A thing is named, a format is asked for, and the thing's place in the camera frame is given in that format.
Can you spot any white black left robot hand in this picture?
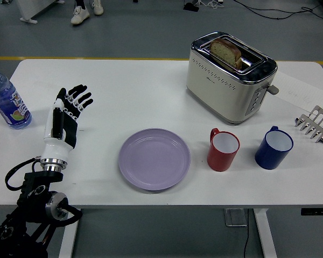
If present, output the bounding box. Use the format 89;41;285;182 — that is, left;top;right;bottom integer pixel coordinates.
40;84;94;163

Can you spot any purple round plate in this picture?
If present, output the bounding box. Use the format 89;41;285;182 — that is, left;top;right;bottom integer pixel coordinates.
118;128;192;192

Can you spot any grey floor plate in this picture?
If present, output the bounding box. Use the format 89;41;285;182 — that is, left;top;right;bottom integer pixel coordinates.
222;209;249;227

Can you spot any blue plastic drink bottle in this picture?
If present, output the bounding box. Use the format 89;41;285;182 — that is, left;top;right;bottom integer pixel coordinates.
0;63;32;130

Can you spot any white table leg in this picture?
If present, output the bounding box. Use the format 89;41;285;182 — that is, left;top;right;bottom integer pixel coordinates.
252;208;278;258
58;208;81;258

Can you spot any person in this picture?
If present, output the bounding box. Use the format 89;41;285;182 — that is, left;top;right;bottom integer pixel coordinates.
71;0;104;25

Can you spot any white furniture base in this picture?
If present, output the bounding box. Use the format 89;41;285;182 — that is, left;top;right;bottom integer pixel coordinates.
17;0;66;24

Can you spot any red mug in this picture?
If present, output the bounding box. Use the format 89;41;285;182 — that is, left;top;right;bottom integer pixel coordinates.
206;127;241;172

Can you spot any cream chrome toaster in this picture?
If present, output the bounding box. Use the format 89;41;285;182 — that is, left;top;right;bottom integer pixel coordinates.
185;31;280;126

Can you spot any large brown bread slice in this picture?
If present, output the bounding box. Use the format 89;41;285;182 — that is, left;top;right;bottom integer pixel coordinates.
209;38;242;69

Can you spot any black power adapter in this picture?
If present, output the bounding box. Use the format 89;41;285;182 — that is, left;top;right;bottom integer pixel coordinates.
183;2;200;12

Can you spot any blue mug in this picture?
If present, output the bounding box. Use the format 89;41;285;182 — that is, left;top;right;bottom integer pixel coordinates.
254;125;294;170

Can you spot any white paper sheet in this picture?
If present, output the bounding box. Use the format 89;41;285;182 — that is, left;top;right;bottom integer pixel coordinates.
271;70;323;111

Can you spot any metal toast rack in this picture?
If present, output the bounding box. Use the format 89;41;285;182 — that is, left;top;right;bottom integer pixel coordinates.
294;105;323;144

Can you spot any black table control panel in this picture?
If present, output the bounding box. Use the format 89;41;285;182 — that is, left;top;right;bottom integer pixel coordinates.
301;208;323;216

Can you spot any thin black cable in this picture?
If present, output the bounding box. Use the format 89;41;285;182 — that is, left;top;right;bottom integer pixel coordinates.
241;209;250;258

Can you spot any white cable bundle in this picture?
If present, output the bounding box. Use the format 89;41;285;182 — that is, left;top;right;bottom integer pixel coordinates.
199;0;224;8

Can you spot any long black floor cable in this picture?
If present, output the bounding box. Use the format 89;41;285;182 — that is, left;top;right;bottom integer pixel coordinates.
233;0;323;21

